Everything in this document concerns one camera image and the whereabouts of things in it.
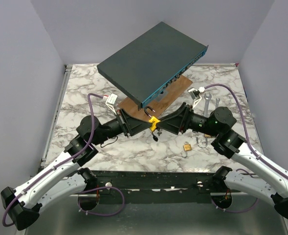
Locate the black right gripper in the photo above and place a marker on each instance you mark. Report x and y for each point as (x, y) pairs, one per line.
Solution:
(171, 122)

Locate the large brass padlock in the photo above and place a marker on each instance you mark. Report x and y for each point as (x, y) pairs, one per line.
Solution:
(202, 141)

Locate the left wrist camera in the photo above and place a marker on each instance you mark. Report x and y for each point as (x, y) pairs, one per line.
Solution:
(110, 102)

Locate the large silver wrench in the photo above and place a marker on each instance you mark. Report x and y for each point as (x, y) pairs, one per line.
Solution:
(207, 98)

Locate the small silver wrench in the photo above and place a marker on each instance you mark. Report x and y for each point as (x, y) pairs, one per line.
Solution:
(217, 102)

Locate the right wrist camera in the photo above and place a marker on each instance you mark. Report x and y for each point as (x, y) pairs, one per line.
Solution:
(196, 95)

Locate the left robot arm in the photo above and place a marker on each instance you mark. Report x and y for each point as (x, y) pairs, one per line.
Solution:
(66, 175)

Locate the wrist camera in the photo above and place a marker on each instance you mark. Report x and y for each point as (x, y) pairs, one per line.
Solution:
(196, 95)
(110, 102)

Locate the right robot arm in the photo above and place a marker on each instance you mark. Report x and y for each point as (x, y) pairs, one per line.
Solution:
(271, 184)

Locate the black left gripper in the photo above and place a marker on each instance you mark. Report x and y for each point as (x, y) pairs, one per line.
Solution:
(132, 125)

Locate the small brass padlock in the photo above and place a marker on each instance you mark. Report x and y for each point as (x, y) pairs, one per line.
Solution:
(186, 148)

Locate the wooden board stand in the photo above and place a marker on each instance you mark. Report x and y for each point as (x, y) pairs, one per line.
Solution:
(161, 102)

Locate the dark network switch box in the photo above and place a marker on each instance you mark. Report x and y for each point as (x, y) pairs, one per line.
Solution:
(149, 64)

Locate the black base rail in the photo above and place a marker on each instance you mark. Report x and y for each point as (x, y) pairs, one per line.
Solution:
(130, 187)

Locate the yellow padlock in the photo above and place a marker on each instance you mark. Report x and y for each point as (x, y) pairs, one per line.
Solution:
(153, 120)

